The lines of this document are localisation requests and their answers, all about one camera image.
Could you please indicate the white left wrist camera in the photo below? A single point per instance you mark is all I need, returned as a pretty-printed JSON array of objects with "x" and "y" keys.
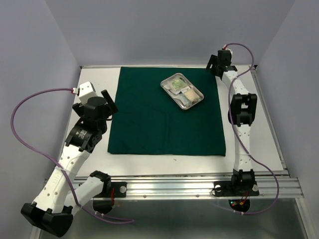
[{"x": 86, "y": 91}]

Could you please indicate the stainless steel instrument tray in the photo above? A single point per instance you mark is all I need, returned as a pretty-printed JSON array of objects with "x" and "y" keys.
[{"x": 178, "y": 96}]

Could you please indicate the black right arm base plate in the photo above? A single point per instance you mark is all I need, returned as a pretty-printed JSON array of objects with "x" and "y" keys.
[{"x": 227, "y": 189}]

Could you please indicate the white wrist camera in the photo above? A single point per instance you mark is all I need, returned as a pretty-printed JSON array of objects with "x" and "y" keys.
[
  {"x": 228, "y": 48},
  {"x": 86, "y": 91}
]

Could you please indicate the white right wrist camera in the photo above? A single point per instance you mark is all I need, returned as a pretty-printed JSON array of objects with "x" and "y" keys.
[{"x": 228, "y": 48}]

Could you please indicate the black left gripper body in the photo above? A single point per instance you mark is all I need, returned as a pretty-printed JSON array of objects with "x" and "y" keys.
[{"x": 79, "y": 108}]

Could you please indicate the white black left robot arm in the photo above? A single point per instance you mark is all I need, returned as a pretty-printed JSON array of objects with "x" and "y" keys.
[{"x": 54, "y": 208}]

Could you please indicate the green surgical drape cloth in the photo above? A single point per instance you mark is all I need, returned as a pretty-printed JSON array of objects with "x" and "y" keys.
[{"x": 150, "y": 122}]

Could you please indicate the aluminium front rail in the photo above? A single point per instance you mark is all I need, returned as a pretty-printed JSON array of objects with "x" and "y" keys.
[{"x": 199, "y": 187}]

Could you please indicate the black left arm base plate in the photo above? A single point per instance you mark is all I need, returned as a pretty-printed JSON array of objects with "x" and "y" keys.
[{"x": 113, "y": 190}]

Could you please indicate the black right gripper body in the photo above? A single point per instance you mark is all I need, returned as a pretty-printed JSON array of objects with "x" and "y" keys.
[{"x": 217, "y": 65}]

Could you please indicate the clear bag beige gauze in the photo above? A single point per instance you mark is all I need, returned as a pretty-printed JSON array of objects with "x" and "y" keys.
[{"x": 192, "y": 96}]

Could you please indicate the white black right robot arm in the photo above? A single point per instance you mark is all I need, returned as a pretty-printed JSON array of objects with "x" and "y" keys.
[{"x": 241, "y": 114}]

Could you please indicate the green printed gauze packet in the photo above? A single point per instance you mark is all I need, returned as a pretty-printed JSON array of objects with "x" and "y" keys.
[{"x": 177, "y": 84}]

